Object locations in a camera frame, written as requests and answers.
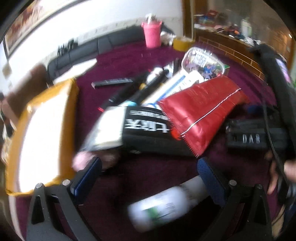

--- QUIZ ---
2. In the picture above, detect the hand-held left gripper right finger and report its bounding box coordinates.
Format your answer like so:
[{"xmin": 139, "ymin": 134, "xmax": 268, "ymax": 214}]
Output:
[{"xmin": 197, "ymin": 158, "xmax": 273, "ymax": 241}]

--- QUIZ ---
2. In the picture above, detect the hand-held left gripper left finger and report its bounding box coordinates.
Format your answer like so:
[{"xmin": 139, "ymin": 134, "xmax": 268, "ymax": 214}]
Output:
[{"xmin": 26, "ymin": 157, "xmax": 102, "ymax": 241}]

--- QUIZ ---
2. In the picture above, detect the pink fluffy scrunchie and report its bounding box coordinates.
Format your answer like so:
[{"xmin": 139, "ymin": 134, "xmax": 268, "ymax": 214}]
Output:
[{"xmin": 72, "ymin": 149, "xmax": 118, "ymax": 169}]

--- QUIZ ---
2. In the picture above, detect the white green medicine box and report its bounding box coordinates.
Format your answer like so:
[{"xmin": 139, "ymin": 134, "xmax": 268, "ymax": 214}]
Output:
[{"xmin": 79, "ymin": 106, "xmax": 126, "ymax": 152}]

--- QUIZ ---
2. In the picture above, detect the red foil packet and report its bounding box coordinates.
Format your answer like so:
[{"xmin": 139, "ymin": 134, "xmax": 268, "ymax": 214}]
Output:
[{"xmin": 159, "ymin": 75, "xmax": 249, "ymax": 157}]

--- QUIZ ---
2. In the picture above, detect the white plastic bottle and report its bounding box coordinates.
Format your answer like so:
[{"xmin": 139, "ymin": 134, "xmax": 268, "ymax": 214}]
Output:
[{"xmin": 127, "ymin": 175, "xmax": 210, "ymax": 233}]

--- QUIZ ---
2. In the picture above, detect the yellow taped cardboard tray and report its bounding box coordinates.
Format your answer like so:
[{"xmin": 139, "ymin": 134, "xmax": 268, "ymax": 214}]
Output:
[{"xmin": 5, "ymin": 78, "xmax": 80, "ymax": 196}]

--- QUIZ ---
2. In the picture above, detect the black printed packet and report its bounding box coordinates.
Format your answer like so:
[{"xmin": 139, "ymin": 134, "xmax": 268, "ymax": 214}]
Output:
[{"xmin": 120, "ymin": 105, "xmax": 201, "ymax": 158}]

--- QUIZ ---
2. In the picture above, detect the long white blue box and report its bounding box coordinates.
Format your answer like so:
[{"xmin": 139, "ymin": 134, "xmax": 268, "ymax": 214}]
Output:
[{"xmin": 141, "ymin": 70, "xmax": 205, "ymax": 108}]

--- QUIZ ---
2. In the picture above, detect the white tube orange cap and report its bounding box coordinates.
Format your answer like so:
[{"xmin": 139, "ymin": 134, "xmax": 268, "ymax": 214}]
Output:
[{"xmin": 138, "ymin": 67, "xmax": 165, "ymax": 90}]

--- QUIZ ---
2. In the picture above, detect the person's right hand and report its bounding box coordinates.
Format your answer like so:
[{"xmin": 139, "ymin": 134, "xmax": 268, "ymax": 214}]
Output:
[{"xmin": 266, "ymin": 151, "xmax": 296, "ymax": 194}]

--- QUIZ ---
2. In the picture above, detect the wooden cabinet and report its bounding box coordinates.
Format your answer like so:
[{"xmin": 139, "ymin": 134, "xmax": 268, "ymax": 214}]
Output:
[{"xmin": 181, "ymin": 0, "xmax": 292, "ymax": 81}]

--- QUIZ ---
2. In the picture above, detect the clear plastic container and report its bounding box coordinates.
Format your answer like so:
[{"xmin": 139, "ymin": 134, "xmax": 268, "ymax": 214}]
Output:
[{"xmin": 181, "ymin": 47, "xmax": 228, "ymax": 81}]

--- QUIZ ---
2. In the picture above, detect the black marker red cap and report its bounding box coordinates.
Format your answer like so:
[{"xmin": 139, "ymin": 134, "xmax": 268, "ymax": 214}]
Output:
[{"xmin": 98, "ymin": 71, "xmax": 151, "ymax": 112}]

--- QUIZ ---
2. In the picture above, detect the black remote control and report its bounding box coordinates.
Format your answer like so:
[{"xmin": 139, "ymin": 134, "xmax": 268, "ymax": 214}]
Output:
[{"xmin": 91, "ymin": 77, "xmax": 135, "ymax": 89}]

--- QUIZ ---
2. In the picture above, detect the black stick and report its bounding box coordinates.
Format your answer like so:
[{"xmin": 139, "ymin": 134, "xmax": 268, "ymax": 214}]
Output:
[{"xmin": 168, "ymin": 58, "xmax": 181, "ymax": 78}]

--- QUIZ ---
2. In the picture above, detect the brown upholstered chair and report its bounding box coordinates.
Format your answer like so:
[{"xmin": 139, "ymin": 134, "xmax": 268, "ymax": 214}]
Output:
[{"xmin": 5, "ymin": 64, "xmax": 49, "ymax": 118}]

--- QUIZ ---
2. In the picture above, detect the white paper notebook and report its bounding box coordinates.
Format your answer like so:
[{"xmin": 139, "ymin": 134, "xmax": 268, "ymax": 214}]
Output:
[{"xmin": 72, "ymin": 58, "xmax": 97, "ymax": 75}]

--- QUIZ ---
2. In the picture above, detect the pile of assorted clutter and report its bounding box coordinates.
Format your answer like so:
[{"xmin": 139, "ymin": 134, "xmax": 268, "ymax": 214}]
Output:
[{"xmin": 194, "ymin": 9, "xmax": 262, "ymax": 44}]

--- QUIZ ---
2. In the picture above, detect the yellow tape roll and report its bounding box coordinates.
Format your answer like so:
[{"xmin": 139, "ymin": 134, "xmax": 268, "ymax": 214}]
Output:
[{"xmin": 173, "ymin": 37, "xmax": 195, "ymax": 51}]

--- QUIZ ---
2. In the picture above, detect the black leather sofa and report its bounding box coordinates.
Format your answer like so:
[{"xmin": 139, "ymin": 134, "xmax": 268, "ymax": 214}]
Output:
[{"xmin": 47, "ymin": 24, "xmax": 176, "ymax": 82}]

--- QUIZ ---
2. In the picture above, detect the white cloth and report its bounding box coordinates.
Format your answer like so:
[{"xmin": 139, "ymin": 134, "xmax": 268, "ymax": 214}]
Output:
[{"xmin": 160, "ymin": 31, "xmax": 177, "ymax": 45}]

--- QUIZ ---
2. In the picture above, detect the pink knit-covered thermos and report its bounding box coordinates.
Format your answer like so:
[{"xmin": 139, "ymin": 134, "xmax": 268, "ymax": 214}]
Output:
[{"xmin": 142, "ymin": 14, "xmax": 163, "ymax": 49}]

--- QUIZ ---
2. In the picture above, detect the framed wall picture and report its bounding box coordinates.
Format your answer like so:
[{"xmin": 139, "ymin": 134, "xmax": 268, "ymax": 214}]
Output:
[{"xmin": 3, "ymin": 0, "xmax": 77, "ymax": 58}]

